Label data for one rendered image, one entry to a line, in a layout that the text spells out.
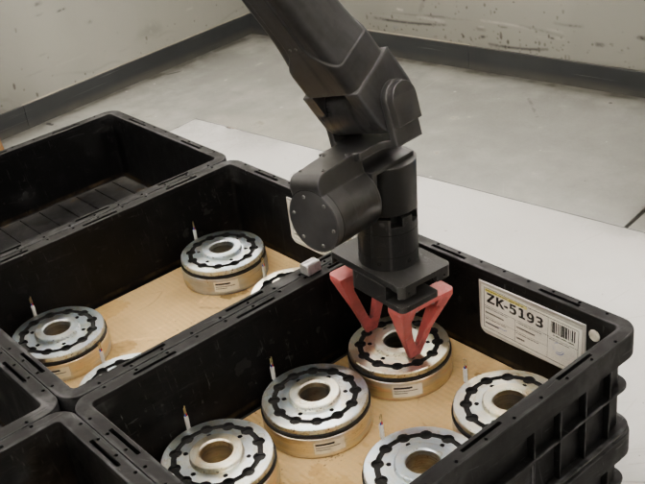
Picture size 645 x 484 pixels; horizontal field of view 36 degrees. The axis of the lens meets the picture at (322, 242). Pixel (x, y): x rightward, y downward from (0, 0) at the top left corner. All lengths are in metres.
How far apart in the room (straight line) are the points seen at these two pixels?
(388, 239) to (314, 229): 0.09
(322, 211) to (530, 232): 0.72
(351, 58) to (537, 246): 0.70
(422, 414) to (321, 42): 0.36
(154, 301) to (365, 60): 0.47
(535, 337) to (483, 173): 2.36
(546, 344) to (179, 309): 0.44
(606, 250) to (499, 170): 1.88
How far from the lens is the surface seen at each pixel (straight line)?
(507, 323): 0.98
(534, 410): 0.80
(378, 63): 0.85
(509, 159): 3.39
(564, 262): 1.43
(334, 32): 0.83
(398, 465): 0.85
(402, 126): 0.86
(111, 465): 0.81
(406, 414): 0.96
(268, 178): 1.21
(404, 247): 0.91
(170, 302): 1.19
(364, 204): 0.84
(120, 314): 1.18
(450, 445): 0.87
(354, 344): 1.00
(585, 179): 3.25
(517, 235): 1.50
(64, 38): 4.36
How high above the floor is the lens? 1.43
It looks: 29 degrees down
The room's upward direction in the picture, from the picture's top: 7 degrees counter-clockwise
